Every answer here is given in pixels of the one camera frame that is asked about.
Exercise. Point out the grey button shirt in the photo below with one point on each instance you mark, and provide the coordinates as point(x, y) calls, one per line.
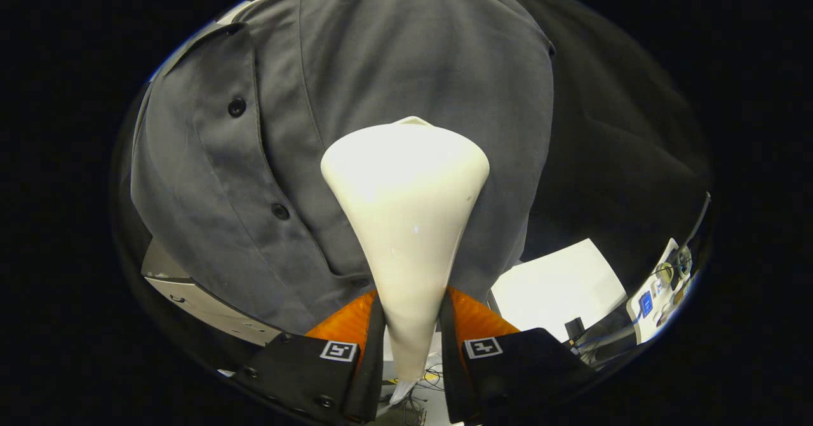
point(381, 64)

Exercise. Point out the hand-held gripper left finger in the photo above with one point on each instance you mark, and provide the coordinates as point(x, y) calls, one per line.
point(371, 350)

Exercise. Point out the black upright box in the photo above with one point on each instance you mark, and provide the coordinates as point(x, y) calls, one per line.
point(575, 328)

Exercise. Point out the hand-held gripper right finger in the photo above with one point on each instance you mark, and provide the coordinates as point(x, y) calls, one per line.
point(450, 350)

